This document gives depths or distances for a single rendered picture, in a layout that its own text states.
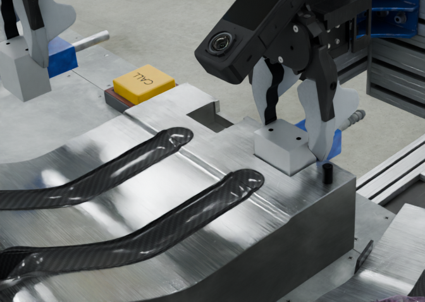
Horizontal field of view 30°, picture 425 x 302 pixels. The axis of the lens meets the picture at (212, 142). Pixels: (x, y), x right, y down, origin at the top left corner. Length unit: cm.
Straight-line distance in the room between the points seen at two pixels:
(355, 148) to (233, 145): 158
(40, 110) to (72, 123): 6
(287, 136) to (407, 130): 170
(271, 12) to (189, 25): 248
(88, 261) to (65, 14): 31
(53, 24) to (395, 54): 56
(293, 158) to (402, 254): 13
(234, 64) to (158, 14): 262
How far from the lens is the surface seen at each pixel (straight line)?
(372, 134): 243
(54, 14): 87
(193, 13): 323
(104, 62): 118
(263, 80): 76
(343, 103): 74
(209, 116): 88
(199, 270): 67
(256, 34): 65
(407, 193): 185
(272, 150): 76
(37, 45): 86
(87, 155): 83
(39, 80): 90
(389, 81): 125
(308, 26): 68
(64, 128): 104
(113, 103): 105
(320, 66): 69
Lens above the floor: 134
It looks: 34 degrees down
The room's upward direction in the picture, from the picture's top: 5 degrees counter-clockwise
